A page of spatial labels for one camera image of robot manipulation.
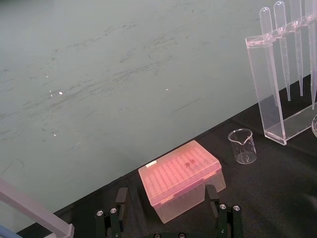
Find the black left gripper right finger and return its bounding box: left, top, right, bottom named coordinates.
left=205, top=184, right=245, bottom=238

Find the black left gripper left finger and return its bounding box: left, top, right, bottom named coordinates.
left=96, top=187, right=129, bottom=238

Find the black table cloth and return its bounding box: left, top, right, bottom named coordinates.
left=15, top=73, right=317, bottom=238

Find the pink translucent pipette tip box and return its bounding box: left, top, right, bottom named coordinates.
left=138, top=140, right=227, bottom=225

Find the small clear glass beaker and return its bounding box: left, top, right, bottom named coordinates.
left=227, top=128, right=257, bottom=165

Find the blue plastic piece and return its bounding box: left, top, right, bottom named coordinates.
left=0, top=224, right=16, bottom=238

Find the clear acrylic pipette rack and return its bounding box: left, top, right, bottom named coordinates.
left=245, top=14, right=317, bottom=146

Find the clear plastic transfer pipette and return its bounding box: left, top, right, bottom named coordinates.
left=305, top=0, right=317, bottom=111
left=259, top=7, right=279, bottom=108
left=289, top=0, right=304, bottom=97
left=273, top=0, right=291, bottom=102

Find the pale green wall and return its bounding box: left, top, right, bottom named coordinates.
left=0, top=0, right=317, bottom=234

